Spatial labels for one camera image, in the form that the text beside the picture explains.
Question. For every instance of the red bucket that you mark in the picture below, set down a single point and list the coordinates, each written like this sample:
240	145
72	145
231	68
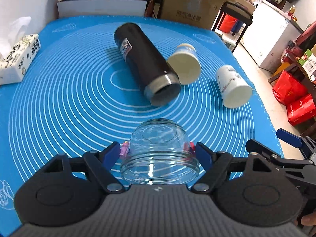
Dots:
227	24

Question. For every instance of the green white carton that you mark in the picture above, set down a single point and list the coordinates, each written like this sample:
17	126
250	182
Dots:
308	63

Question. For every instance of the white tissue box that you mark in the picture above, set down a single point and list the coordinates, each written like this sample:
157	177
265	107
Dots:
18	50

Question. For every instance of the person's hand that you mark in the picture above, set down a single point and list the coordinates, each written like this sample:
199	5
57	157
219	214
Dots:
309	220

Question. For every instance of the white cardboard box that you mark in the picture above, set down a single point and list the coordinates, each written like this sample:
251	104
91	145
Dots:
68	9

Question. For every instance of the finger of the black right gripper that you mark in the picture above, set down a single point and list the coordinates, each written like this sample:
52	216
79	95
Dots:
254	146
302	143

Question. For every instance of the lower brown cardboard box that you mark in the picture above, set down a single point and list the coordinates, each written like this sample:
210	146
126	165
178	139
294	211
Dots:
198	13

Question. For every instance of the blue silicone mat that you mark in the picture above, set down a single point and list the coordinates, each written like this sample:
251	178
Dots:
79	95

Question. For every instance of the black thermos bottle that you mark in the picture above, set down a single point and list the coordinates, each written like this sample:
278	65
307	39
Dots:
157	80

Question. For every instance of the white paper cup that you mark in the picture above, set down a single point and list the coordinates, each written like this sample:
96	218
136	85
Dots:
235	91

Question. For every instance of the white chest freezer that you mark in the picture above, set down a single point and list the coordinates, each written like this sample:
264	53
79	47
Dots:
268	36

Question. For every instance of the blue paper cup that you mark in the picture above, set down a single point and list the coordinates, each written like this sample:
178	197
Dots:
185	63

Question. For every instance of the dark wooden table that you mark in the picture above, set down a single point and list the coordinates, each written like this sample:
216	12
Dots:
296	70

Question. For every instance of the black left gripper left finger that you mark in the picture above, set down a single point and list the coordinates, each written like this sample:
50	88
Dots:
99	165

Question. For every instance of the clear glass cup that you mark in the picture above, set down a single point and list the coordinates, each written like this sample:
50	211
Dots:
159	152

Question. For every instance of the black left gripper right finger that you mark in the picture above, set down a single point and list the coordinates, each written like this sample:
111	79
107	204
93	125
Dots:
215	164

